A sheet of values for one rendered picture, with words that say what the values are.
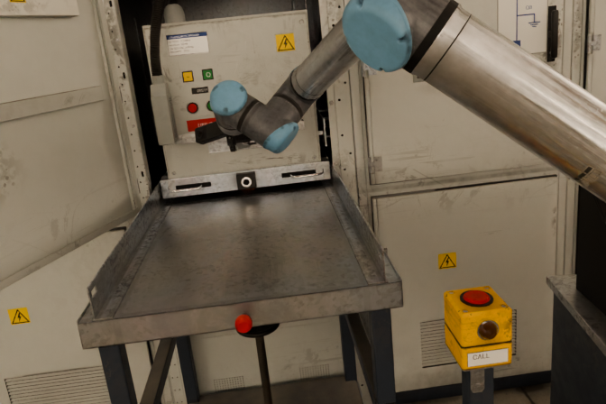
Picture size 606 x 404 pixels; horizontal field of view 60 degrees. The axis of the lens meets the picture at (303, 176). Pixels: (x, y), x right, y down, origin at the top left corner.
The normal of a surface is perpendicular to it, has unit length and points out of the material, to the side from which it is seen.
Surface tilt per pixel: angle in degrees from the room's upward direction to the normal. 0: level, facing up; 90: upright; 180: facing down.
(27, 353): 90
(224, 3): 90
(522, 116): 104
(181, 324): 90
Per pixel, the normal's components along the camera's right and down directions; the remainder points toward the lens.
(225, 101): -0.04, -0.30
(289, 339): 0.08, 0.26
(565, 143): -0.37, 0.50
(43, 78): 0.93, 0.00
